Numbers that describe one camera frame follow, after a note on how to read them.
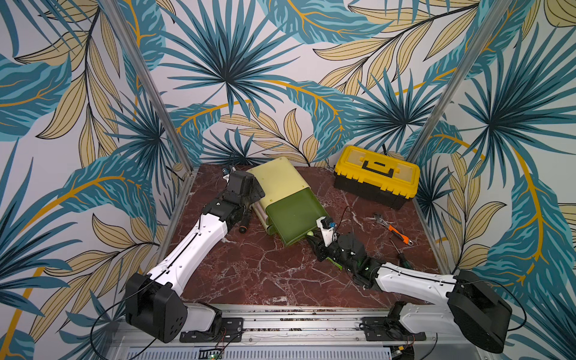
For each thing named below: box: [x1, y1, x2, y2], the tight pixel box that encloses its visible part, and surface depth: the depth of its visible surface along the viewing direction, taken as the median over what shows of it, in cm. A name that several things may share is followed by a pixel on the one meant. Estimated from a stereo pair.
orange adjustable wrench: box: [373, 212, 414, 246], surface depth 99 cm
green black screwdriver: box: [389, 237, 414, 270], surface depth 90 cm
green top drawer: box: [264, 188, 330, 245], surface depth 87 cm
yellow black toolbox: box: [333, 145, 420, 210], surface depth 100 cm
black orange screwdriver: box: [238, 220, 250, 234], surface depth 97 cm
